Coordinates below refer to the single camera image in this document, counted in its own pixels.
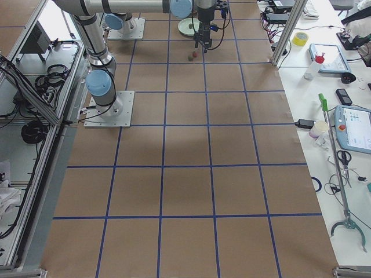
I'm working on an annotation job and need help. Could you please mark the coiled black cable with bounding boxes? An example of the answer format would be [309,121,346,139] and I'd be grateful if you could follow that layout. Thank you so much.
[21,120,47,145]

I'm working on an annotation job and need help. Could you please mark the light green plate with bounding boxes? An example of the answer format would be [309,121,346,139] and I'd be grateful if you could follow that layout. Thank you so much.
[177,18,199,37]

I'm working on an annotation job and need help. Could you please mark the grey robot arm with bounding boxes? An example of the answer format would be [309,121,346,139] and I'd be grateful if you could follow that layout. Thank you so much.
[55,1,228,57]
[72,14,121,117]

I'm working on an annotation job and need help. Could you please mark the long reacher grabber tool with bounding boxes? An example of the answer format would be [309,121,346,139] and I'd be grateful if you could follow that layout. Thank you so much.
[318,93,367,252]

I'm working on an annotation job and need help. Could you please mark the teach pendant near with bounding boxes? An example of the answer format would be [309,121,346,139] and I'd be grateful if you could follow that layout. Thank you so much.
[333,105,370,154]

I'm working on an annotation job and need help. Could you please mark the black phone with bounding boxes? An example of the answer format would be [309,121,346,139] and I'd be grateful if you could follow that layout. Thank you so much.
[336,89,352,106]

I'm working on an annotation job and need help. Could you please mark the black scissors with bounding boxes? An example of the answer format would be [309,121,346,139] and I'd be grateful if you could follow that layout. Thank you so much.
[337,150,352,188]

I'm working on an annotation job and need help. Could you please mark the white squeeze bottle red cap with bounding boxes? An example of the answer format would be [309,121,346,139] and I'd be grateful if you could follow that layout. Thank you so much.
[303,53,325,81]

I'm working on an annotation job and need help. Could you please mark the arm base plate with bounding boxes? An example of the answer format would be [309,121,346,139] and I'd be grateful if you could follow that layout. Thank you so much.
[83,91,135,128]
[107,17,146,41]

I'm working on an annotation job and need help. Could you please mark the yellow tape roll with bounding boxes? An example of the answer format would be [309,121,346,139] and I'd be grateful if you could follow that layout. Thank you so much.
[292,32,309,46]

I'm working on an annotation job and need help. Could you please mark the blue tape roll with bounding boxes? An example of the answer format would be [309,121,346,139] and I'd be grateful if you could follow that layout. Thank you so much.
[311,177,322,192]

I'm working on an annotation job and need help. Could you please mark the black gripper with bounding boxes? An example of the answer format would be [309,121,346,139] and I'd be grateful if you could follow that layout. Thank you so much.
[194,17,212,53]

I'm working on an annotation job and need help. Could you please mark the white paper cup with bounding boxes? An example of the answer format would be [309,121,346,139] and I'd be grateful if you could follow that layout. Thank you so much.
[309,120,329,138]

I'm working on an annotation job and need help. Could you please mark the aluminium frame post right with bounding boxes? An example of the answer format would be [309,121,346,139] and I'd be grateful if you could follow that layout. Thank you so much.
[271,0,307,66]

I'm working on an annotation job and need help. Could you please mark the teach pendant far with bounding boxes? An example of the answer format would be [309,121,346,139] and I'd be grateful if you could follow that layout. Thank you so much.
[308,43,351,74]

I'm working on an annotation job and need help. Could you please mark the teach pendant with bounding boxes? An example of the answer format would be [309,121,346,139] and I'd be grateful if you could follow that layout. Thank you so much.
[308,43,351,74]
[333,105,370,154]

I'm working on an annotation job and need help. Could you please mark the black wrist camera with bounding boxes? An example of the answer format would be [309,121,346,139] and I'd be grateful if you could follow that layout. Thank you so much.
[210,22,219,32]

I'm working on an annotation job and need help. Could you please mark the grey control box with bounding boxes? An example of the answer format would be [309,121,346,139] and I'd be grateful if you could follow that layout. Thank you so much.
[20,21,51,62]

